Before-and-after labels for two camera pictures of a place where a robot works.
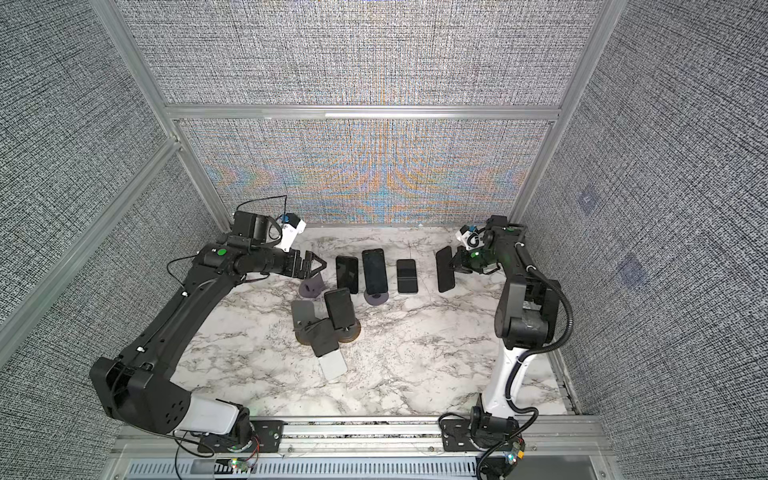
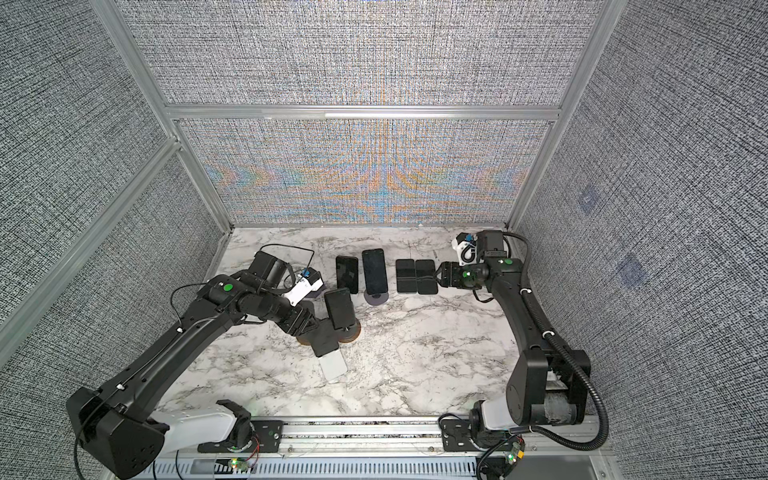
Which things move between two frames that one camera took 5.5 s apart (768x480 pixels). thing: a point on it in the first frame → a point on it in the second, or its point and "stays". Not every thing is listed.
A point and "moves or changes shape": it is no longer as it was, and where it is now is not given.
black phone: x=407 y=278 stays
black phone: x=341 y=308 stays
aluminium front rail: x=382 y=437 stays
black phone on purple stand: x=374 y=271 stays
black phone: x=322 y=336 stays
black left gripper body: x=292 y=264 → x=295 y=319
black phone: x=445 y=272 moves or changes shape
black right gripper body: x=472 y=261 → x=456 y=273
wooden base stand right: x=349 y=334 stays
